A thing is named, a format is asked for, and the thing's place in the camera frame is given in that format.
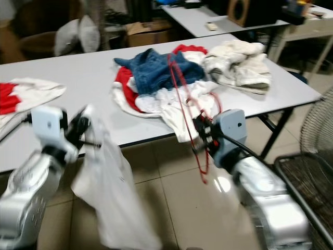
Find red wire hanger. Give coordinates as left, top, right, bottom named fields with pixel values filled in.
left=166, top=51, right=223, bottom=184

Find white shirt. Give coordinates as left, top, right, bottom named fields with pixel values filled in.
left=70, top=104, right=163, bottom=250

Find white crumpled garment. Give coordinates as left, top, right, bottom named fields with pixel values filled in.
left=112, top=78, right=223, bottom=144

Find long white table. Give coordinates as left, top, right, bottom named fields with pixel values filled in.
left=0, top=33, right=322, bottom=172

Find blue denim jeans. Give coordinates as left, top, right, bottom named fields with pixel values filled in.
left=113, top=49, right=206, bottom=96

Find plain red garment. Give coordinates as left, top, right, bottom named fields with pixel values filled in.
left=114, top=44, right=209, bottom=105

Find cream crumpled garment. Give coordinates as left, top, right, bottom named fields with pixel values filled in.
left=202, top=40, right=272, bottom=95

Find red garment white trim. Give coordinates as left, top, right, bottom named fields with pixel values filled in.
left=0, top=78, right=67, bottom=139

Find white pillow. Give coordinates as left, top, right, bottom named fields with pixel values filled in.
left=78, top=15, right=101, bottom=54
left=55, top=20, right=81, bottom=58

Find open cardboard box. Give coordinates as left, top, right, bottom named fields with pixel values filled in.
left=125, top=21, right=170, bottom=48

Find white office table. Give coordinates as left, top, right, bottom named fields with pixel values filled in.
left=161, top=4, right=289, bottom=38

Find brown armchair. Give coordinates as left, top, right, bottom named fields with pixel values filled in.
left=10, top=0, right=84, bottom=60

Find wooden speaker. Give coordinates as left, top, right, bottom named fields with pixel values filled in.
left=227, top=0, right=251, bottom=27

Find beige side table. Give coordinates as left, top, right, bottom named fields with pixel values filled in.
left=273, top=5, right=333, bottom=66

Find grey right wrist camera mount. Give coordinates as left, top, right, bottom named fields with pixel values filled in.
left=212, top=108, right=248, bottom=171

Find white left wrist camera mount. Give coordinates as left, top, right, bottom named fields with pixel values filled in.
left=31, top=106, right=67, bottom=152

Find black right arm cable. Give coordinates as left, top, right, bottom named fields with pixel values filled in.
left=219, top=136, right=263, bottom=162

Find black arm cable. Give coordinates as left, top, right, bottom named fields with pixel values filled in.
left=219, top=136, right=263, bottom=162
left=0, top=117, right=33, bottom=141

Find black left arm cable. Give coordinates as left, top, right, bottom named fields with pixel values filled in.
left=0, top=117, right=33, bottom=141

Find black wire fan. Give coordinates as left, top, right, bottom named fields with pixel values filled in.
left=273, top=86, right=333, bottom=250

